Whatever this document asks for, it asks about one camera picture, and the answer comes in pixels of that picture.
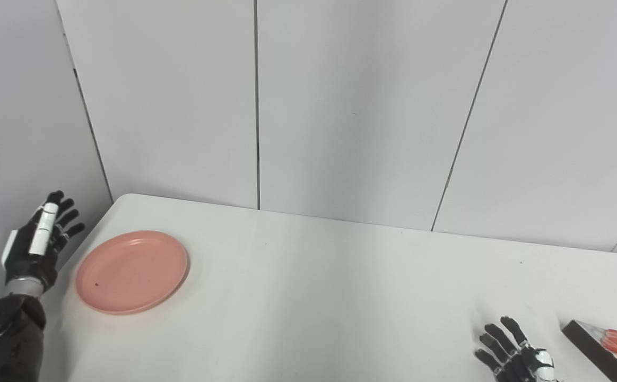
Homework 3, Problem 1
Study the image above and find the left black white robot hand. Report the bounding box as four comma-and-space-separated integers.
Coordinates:
1, 190, 86, 292

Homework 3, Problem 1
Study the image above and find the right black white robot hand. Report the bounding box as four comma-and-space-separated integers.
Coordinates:
474, 316, 559, 382

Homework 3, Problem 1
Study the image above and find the chocolate cake slice with fruit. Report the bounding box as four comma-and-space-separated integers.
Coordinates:
561, 319, 617, 382

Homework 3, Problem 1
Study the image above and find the pink round plate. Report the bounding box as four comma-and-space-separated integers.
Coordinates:
75, 230, 189, 316

